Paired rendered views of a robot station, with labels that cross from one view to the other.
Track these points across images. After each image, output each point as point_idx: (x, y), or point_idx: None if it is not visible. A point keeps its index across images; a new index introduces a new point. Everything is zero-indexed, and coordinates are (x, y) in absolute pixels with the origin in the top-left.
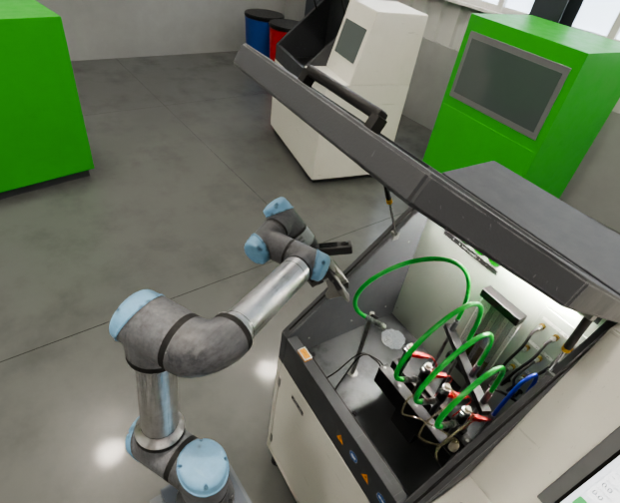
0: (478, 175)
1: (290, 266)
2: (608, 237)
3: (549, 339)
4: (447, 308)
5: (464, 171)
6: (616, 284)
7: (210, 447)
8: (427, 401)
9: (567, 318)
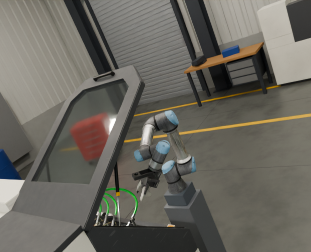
0: (51, 243)
1: (143, 141)
2: None
3: None
4: None
5: (62, 239)
6: (12, 214)
7: (168, 166)
8: (104, 217)
9: None
